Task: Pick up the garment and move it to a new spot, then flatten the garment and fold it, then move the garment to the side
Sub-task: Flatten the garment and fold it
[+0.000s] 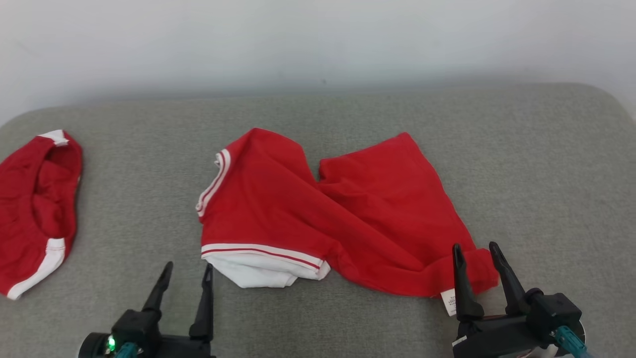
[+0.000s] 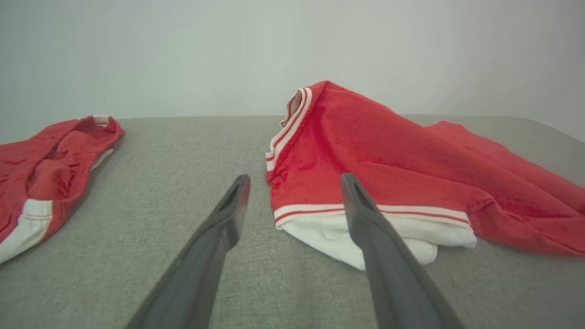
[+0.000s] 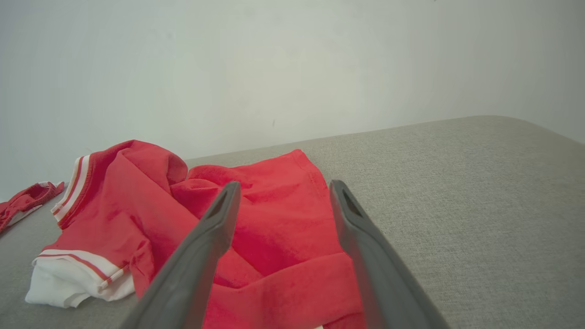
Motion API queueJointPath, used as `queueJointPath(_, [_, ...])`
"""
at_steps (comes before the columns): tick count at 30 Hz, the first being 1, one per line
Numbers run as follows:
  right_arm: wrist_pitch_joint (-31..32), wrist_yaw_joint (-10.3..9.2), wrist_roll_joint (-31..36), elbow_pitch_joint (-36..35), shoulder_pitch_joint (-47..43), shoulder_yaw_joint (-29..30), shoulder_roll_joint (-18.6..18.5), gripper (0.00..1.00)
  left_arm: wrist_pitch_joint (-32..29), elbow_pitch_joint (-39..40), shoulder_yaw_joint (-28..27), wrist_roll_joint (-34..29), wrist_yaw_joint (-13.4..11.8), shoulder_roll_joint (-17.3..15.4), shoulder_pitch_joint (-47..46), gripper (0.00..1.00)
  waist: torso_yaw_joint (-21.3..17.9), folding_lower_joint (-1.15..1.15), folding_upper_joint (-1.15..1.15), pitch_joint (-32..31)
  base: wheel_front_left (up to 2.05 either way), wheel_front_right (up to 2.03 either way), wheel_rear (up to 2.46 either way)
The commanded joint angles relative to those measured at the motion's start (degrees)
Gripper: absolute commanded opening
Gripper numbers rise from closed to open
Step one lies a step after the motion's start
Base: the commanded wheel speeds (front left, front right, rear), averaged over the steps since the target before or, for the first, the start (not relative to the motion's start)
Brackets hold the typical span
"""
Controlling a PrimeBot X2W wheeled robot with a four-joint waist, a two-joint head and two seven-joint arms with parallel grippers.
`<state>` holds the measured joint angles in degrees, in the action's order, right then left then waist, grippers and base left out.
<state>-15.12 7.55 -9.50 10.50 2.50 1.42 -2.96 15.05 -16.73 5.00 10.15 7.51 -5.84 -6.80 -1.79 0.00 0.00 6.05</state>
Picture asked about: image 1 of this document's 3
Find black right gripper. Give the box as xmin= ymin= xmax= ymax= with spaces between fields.
xmin=451 ymin=242 xmax=543 ymax=358

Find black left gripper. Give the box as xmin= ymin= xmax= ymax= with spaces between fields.
xmin=142 ymin=261 xmax=217 ymax=358

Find red jersey shirt number 23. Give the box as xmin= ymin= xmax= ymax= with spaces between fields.
xmin=195 ymin=128 xmax=499 ymax=317

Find red shorts with white trim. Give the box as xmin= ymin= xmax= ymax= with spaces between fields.
xmin=0 ymin=130 xmax=83 ymax=300

